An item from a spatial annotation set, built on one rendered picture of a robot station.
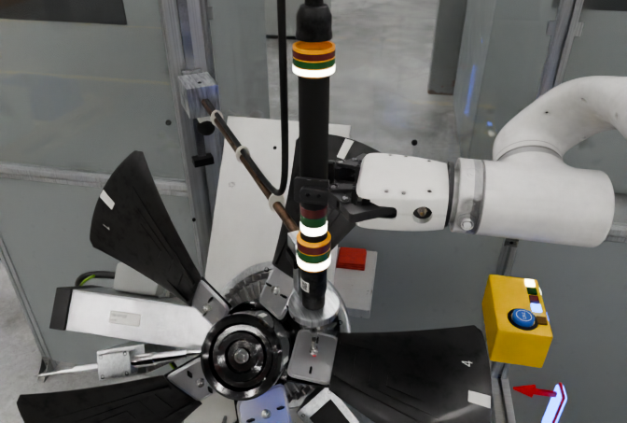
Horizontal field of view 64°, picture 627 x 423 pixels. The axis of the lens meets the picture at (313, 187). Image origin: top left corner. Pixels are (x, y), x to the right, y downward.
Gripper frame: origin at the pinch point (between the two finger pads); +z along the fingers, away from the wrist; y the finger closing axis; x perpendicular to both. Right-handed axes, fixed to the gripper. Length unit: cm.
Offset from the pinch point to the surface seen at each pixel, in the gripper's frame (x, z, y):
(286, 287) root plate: -22.2, 5.0, 4.9
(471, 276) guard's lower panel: -71, -35, 70
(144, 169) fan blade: -7.9, 28.4, 11.1
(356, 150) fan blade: -5.0, -3.3, 18.1
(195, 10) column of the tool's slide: 5, 37, 58
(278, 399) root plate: -37.7, 4.8, -3.2
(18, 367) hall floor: -150, 140, 68
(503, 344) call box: -45, -33, 21
